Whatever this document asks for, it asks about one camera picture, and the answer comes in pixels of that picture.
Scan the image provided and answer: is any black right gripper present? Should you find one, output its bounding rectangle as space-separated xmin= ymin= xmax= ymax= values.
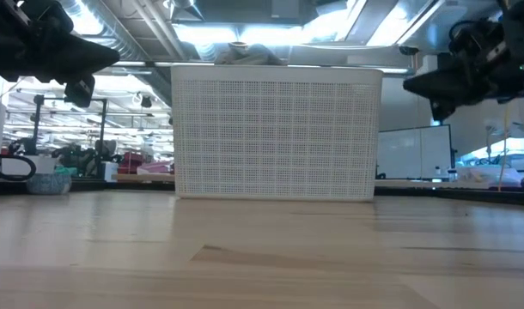
xmin=402 ymin=0 xmax=524 ymax=123

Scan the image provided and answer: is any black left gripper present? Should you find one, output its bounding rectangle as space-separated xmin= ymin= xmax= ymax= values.
xmin=0 ymin=0 xmax=121 ymax=109

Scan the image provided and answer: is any khaki garment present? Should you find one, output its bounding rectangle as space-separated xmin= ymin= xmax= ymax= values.
xmin=213 ymin=41 xmax=289 ymax=67

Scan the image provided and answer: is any blue patterned bowl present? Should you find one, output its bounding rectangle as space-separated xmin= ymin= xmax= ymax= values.
xmin=26 ymin=172 xmax=73 ymax=196

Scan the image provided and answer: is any black looped cable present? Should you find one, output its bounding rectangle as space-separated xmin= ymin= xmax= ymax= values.
xmin=0 ymin=153 xmax=38 ymax=182

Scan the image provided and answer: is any white perforated plastic basket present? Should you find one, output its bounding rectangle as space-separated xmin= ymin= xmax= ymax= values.
xmin=170 ymin=64 xmax=384 ymax=203

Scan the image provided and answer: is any black metal stand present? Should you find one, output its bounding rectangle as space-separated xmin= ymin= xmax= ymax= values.
xmin=32 ymin=94 xmax=109 ymax=179

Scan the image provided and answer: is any black aluminium table frame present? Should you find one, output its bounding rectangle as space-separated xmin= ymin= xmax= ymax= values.
xmin=0 ymin=178 xmax=524 ymax=206

